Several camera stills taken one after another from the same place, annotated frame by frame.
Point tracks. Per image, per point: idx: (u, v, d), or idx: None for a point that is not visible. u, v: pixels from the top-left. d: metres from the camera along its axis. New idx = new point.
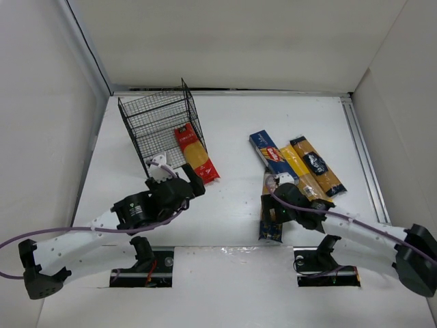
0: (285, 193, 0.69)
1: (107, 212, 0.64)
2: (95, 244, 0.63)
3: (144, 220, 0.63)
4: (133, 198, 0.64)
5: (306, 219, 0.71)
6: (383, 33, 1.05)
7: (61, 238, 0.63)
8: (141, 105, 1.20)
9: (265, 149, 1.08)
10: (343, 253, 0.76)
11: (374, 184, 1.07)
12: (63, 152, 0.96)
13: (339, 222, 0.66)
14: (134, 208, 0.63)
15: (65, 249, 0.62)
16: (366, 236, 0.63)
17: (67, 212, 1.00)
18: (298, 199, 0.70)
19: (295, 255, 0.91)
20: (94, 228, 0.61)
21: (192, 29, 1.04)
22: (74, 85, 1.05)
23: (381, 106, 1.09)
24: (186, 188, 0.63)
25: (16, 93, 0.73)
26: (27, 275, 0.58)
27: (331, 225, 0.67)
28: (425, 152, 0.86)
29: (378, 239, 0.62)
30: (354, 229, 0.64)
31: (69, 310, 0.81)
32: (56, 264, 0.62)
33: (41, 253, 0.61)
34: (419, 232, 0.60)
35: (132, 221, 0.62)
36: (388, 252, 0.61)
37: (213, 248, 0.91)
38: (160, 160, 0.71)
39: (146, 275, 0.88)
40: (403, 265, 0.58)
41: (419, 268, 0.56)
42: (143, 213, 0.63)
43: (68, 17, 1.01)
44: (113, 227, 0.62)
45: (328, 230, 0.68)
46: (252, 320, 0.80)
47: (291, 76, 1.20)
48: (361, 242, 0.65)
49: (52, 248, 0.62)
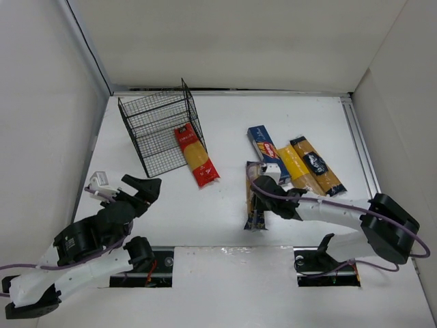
0: (261, 184, 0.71)
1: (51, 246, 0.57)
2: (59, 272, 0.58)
3: (85, 252, 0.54)
4: (73, 227, 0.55)
5: (283, 210, 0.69)
6: (383, 33, 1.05)
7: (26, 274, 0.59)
8: (141, 105, 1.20)
9: (262, 143, 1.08)
10: (334, 249, 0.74)
11: (375, 184, 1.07)
12: (63, 152, 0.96)
13: (310, 205, 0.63)
14: (69, 240, 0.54)
15: (29, 285, 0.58)
16: (335, 214, 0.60)
17: (68, 211, 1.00)
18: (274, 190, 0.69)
19: (295, 255, 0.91)
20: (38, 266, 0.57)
21: (193, 30, 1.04)
22: (74, 85, 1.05)
23: (381, 106, 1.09)
24: (125, 214, 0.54)
25: (16, 93, 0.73)
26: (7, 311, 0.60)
27: (304, 210, 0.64)
28: (425, 152, 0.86)
29: (345, 214, 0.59)
30: (323, 209, 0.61)
31: (69, 310, 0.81)
32: (27, 296, 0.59)
33: (11, 289, 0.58)
34: (383, 199, 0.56)
35: (69, 255, 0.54)
36: (357, 227, 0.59)
37: (213, 248, 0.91)
38: (93, 185, 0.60)
39: (146, 275, 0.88)
40: (371, 234, 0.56)
41: (386, 235, 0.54)
42: (83, 244, 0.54)
43: (68, 17, 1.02)
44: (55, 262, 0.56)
45: (304, 216, 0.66)
46: (252, 320, 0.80)
47: (291, 76, 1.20)
48: (333, 222, 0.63)
49: (19, 284, 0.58)
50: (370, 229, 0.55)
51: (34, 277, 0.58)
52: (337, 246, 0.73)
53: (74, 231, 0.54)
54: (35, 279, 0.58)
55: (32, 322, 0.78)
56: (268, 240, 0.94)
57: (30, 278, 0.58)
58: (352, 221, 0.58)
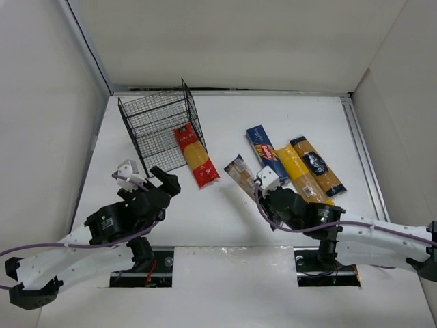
0: (289, 206, 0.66)
1: (82, 227, 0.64)
2: (73, 259, 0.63)
3: (119, 232, 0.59)
4: (107, 209, 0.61)
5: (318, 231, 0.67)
6: (383, 33, 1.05)
7: (42, 255, 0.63)
8: (141, 105, 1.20)
9: (260, 145, 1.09)
10: (347, 257, 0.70)
11: (374, 184, 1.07)
12: (63, 152, 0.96)
13: (360, 230, 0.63)
14: (106, 220, 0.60)
15: (44, 266, 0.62)
16: (390, 241, 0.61)
17: (68, 211, 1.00)
18: (302, 209, 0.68)
19: (295, 255, 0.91)
20: (67, 244, 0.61)
21: (193, 30, 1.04)
22: (74, 85, 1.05)
23: (381, 106, 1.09)
24: (162, 199, 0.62)
25: (18, 93, 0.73)
26: (11, 294, 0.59)
27: (349, 234, 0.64)
28: (425, 152, 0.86)
29: (405, 244, 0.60)
30: (376, 235, 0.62)
31: (68, 310, 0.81)
32: (39, 280, 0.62)
33: (22, 271, 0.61)
34: None
35: (105, 234, 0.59)
36: (414, 255, 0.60)
37: (213, 248, 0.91)
38: (126, 171, 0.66)
39: (146, 274, 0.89)
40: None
41: None
42: (118, 225, 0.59)
43: (68, 17, 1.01)
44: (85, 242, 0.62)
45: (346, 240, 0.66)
46: (252, 320, 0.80)
47: (291, 76, 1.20)
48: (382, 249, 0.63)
49: (33, 266, 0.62)
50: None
51: (49, 260, 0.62)
52: (354, 253, 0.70)
53: (109, 211, 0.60)
54: (50, 262, 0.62)
55: (32, 322, 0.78)
56: (268, 240, 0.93)
57: (48, 259, 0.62)
58: (412, 249, 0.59)
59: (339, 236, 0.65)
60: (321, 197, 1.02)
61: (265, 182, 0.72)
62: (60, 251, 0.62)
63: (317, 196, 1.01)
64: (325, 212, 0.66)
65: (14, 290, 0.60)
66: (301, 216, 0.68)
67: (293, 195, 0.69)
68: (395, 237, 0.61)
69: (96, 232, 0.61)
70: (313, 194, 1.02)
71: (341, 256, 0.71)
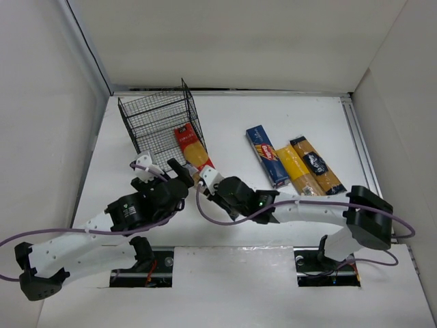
0: (233, 191, 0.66)
1: (102, 214, 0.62)
2: (88, 248, 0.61)
3: (138, 222, 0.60)
4: (129, 198, 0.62)
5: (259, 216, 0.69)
6: (383, 33, 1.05)
7: (57, 242, 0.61)
8: (141, 105, 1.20)
9: (260, 146, 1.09)
10: (329, 249, 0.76)
11: (375, 184, 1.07)
12: (62, 152, 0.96)
13: (288, 208, 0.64)
14: (128, 208, 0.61)
15: (59, 253, 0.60)
16: (315, 213, 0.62)
17: (68, 211, 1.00)
18: (247, 195, 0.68)
19: (295, 255, 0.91)
20: (88, 230, 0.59)
21: (192, 30, 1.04)
22: (74, 85, 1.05)
23: (381, 106, 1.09)
24: (182, 190, 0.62)
25: (16, 93, 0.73)
26: (23, 279, 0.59)
27: (281, 213, 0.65)
28: (425, 152, 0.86)
29: (327, 212, 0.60)
30: (302, 209, 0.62)
31: (68, 310, 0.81)
32: (50, 266, 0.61)
33: (36, 256, 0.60)
34: (360, 192, 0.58)
35: (126, 222, 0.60)
36: (340, 221, 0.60)
37: (212, 247, 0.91)
38: (146, 162, 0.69)
39: (146, 275, 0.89)
40: (356, 229, 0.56)
41: (371, 227, 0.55)
42: (138, 214, 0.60)
43: (68, 17, 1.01)
44: (106, 229, 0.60)
45: (282, 219, 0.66)
46: (252, 320, 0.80)
47: (291, 76, 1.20)
48: (311, 221, 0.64)
49: (47, 251, 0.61)
50: (357, 225, 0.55)
51: (64, 246, 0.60)
52: (334, 244, 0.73)
53: (131, 199, 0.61)
54: (65, 248, 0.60)
55: (32, 321, 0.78)
56: (268, 240, 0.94)
57: (64, 244, 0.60)
58: (334, 217, 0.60)
59: (276, 214, 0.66)
60: None
61: (209, 179, 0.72)
62: (80, 237, 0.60)
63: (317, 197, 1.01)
64: (265, 197, 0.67)
65: (26, 275, 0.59)
66: (246, 202, 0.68)
67: (237, 180, 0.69)
68: (319, 207, 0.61)
69: (117, 221, 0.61)
70: (312, 194, 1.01)
71: (328, 251, 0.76)
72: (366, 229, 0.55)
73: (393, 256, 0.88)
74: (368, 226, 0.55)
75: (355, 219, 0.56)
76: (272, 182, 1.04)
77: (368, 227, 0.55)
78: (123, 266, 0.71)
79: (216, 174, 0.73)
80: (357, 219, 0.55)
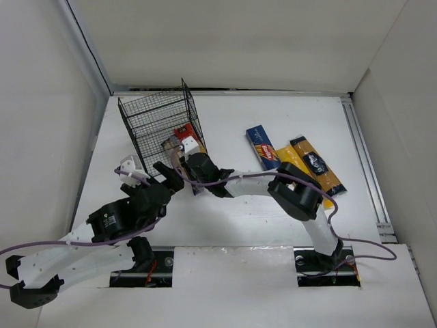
0: (199, 165, 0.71)
1: (83, 225, 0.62)
2: (76, 257, 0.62)
3: (121, 230, 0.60)
4: (110, 207, 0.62)
5: (218, 189, 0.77)
6: (383, 33, 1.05)
7: (42, 253, 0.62)
8: (141, 105, 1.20)
9: (260, 145, 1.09)
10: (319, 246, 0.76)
11: (374, 184, 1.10)
12: (62, 152, 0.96)
13: (235, 181, 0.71)
14: (108, 217, 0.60)
15: (45, 265, 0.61)
16: (253, 186, 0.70)
17: (67, 211, 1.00)
18: (210, 169, 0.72)
19: (295, 255, 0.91)
20: (69, 242, 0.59)
21: (193, 30, 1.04)
22: (74, 84, 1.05)
23: (382, 106, 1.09)
24: (162, 196, 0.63)
25: (17, 93, 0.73)
26: (12, 292, 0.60)
27: (231, 186, 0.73)
28: (424, 152, 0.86)
29: (259, 183, 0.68)
30: (246, 182, 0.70)
31: (68, 311, 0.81)
32: (41, 277, 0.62)
33: (24, 269, 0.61)
34: (287, 167, 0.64)
35: (108, 232, 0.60)
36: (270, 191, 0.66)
37: (212, 248, 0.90)
38: (129, 167, 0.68)
39: (146, 274, 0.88)
40: (277, 197, 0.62)
41: (289, 196, 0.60)
42: (120, 223, 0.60)
43: (68, 17, 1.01)
44: (87, 240, 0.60)
45: (233, 192, 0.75)
46: (252, 320, 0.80)
47: (291, 76, 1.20)
48: (255, 193, 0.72)
49: (34, 264, 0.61)
50: (275, 191, 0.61)
51: (50, 257, 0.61)
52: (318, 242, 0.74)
53: (110, 208, 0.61)
54: (50, 260, 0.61)
55: (32, 321, 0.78)
56: (268, 241, 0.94)
57: (49, 257, 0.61)
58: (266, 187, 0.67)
59: (228, 188, 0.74)
60: None
61: (186, 148, 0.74)
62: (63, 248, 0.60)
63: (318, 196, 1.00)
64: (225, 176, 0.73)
65: (15, 288, 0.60)
66: (209, 176, 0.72)
67: (205, 156, 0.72)
68: (254, 180, 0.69)
69: (98, 230, 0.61)
70: None
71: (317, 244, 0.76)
72: (283, 197, 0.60)
73: (392, 251, 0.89)
74: (285, 195, 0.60)
75: (274, 188, 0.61)
76: None
77: (285, 195, 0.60)
78: (123, 268, 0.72)
79: (194, 147, 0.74)
80: (276, 186, 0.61)
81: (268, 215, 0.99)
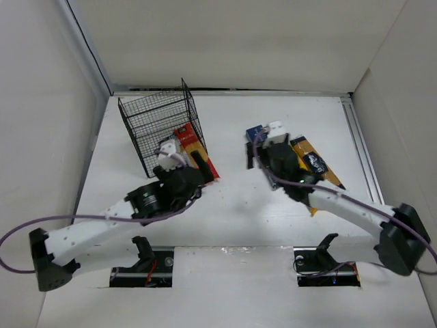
0: (283, 157, 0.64)
1: (121, 201, 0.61)
2: (110, 234, 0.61)
3: (158, 210, 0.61)
4: (147, 187, 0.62)
5: (293, 190, 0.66)
6: (382, 33, 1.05)
7: (74, 228, 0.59)
8: (140, 105, 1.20)
9: None
10: (338, 253, 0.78)
11: (374, 184, 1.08)
12: (63, 152, 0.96)
13: (327, 195, 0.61)
14: (147, 197, 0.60)
15: (78, 239, 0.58)
16: (354, 213, 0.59)
17: (68, 211, 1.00)
18: (290, 165, 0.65)
19: (295, 255, 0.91)
20: (109, 217, 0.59)
21: (192, 30, 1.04)
22: (74, 84, 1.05)
23: (382, 107, 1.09)
24: (198, 176, 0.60)
25: (18, 94, 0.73)
26: (39, 265, 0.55)
27: (317, 199, 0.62)
28: (424, 152, 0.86)
29: (364, 214, 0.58)
30: (343, 203, 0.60)
31: (67, 311, 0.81)
32: (69, 253, 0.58)
33: (52, 242, 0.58)
34: (407, 211, 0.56)
35: (146, 210, 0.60)
36: (375, 229, 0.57)
37: (213, 248, 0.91)
38: (169, 148, 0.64)
39: (146, 274, 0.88)
40: (386, 242, 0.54)
41: (402, 246, 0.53)
42: (157, 203, 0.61)
43: (68, 17, 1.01)
44: (127, 216, 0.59)
45: (313, 202, 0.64)
46: (252, 320, 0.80)
47: (292, 76, 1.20)
48: (347, 219, 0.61)
49: (65, 238, 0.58)
50: (388, 238, 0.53)
51: (85, 231, 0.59)
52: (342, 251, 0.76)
53: (147, 189, 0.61)
54: (85, 235, 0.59)
55: (32, 321, 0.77)
56: (269, 241, 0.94)
57: (85, 231, 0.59)
58: (369, 221, 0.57)
59: (309, 198, 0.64)
60: None
61: (273, 131, 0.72)
62: (101, 224, 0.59)
63: None
64: (308, 179, 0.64)
65: (42, 261, 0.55)
66: (289, 172, 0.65)
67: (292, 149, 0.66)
68: (358, 206, 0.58)
69: (136, 208, 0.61)
70: None
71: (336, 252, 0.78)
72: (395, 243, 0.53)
73: None
74: (398, 244, 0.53)
75: (388, 231, 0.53)
76: (272, 183, 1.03)
77: (396, 243, 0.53)
78: (123, 264, 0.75)
79: (281, 134, 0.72)
80: (391, 231, 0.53)
81: (268, 214, 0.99)
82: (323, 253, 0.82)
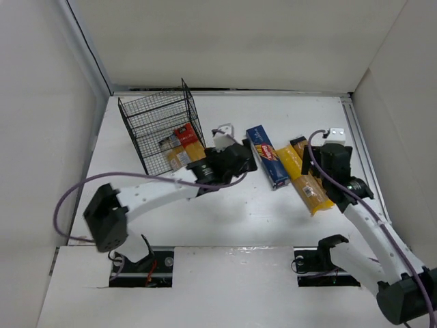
0: (332, 153, 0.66)
1: (183, 169, 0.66)
2: (172, 197, 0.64)
3: (214, 180, 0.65)
4: (203, 160, 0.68)
5: (335, 193, 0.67)
6: (382, 33, 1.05)
7: (143, 186, 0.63)
8: (140, 105, 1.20)
9: (259, 145, 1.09)
10: (339, 255, 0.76)
11: (374, 184, 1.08)
12: (63, 151, 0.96)
13: (368, 220, 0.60)
14: (205, 169, 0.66)
15: (150, 195, 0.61)
16: (382, 249, 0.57)
17: (67, 211, 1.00)
18: (341, 168, 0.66)
19: (295, 255, 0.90)
20: (177, 180, 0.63)
21: (192, 30, 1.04)
22: (74, 84, 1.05)
23: (382, 107, 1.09)
24: (248, 150, 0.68)
25: (17, 93, 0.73)
26: (117, 214, 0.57)
27: (355, 215, 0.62)
28: (424, 152, 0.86)
29: (391, 255, 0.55)
30: (377, 234, 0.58)
31: (66, 312, 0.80)
32: (139, 209, 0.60)
33: (124, 197, 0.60)
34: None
35: (205, 178, 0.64)
36: (392, 275, 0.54)
37: (213, 248, 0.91)
38: None
39: (146, 274, 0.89)
40: (395, 290, 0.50)
41: (409, 301, 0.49)
42: (212, 175, 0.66)
43: (68, 17, 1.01)
44: (191, 180, 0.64)
45: (347, 214, 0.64)
46: (252, 320, 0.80)
47: (292, 76, 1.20)
48: (374, 251, 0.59)
49: (136, 195, 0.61)
50: (402, 290, 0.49)
51: (155, 190, 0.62)
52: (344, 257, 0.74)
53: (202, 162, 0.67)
54: (155, 193, 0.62)
55: (32, 322, 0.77)
56: (269, 241, 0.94)
57: (152, 190, 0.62)
58: (392, 265, 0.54)
59: (346, 208, 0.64)
60: (321, 197, 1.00)
61: (332, 136, 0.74)
62: (167, 186, 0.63)
63: (318, 195, 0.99)
64: (357, 186, 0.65)
65: (119, 212, 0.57)
66: (336, 172, 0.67)
67: (345, 151, 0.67)
68: (388, 246, 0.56)
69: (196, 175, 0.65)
70: (313, 194, 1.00)
71: (338, 255, 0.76)
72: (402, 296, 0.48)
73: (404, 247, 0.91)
74: (407, 300, 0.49)
75: (403, 282, 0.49)
76: (272, 183, 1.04)
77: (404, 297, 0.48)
78: (134, 253, 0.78)
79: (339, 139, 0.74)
80: (408, 285, 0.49)
81: (268, 215, 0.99)
82: (323, 248, 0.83)
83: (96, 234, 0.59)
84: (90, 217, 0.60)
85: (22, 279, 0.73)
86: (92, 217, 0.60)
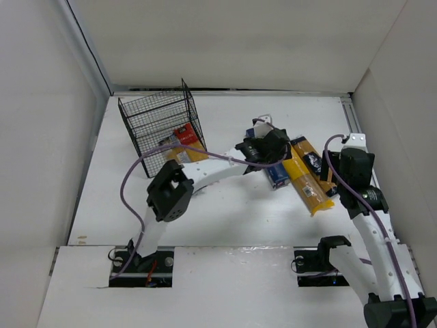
0: (351, 157, 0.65)
1: (233, 149, 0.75)
2: (226, 173, 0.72)
3: (259, 159, 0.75)
4: (248, 143, 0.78)
5: (349, 197, 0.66)
6: (382, 33, 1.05)
7: (203, 163, 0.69)
8: (141, 105, 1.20)
9: None
10: (337, 258, 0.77)
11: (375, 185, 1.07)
12: (63, 151, 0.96)
13: (375, 234, 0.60)
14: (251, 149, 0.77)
15: (209, 171, 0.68)
16: (382, 265, 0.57)
17: (67, 211, 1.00)
18: (359, 174, 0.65)
19: (295, 255, 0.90)
20: (232, 159, 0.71)
21: (192, 30, 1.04)
22: (74, 84, 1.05)
23: (382, 107, 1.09)
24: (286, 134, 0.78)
25: (17, 93, 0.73)
26: (184, 186, 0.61)
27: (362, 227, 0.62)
28: (424, 152, 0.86)
29: (389, 274, 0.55)
30: (382, 251, 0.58)
31: (67, 311, 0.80)
32: (201, 182, 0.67)
33: (188, 170, 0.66)
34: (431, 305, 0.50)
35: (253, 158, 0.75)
36: (386, 292, 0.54)
37: (213, 248, 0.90)
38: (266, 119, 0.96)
39: (146, 274, 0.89)
40: (384, 308, 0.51)
41: (395, 321, 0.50)
42: (257, 155, 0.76)
43: (68, 17, 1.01)
44: (242, 158, 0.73)
45: (356, 222, 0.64)
46: (252, 320, 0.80)
47: (292, 76, 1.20)
48: (373, 264, 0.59)
49: (198, 169, 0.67)
50: (390, 309, 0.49)
51: (214, 166, 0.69)
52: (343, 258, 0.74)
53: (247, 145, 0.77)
54: (213, 169, 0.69)
55: (32, 322, 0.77)
56: (269, 241, 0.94)
57: (212, 166, 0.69)
58: (388, 283, 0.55)
59: (356, 216, 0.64)
60: (321, 197, 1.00)
61: (352, 141, 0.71)
62: (223, 162, 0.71)
63: (317, 196, 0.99)
64: (373, 196, 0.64)
65: (186, 184, 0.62)
66: (351, 177, 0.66)
67: (367, 157, 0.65)
68: (389, 264, 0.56)
69: (245, 154, 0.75)
70: (313, 194, 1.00)
71: (336, 257, 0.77)
72: (388, 316, 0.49)
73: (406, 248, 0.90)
74: (393, 320, 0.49)
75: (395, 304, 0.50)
76: (272, 183, 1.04)
77: (391, 318, 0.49)
78: (143, 248, 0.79)
79: (358, 144, 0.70)
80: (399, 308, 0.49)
81: (268, 215, 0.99)
82: (323, 247, 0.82)
83: (161, 206, 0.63)
84: (155, 190, 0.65)
85: (22, 279, 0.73)
86: (157, 190, 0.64)
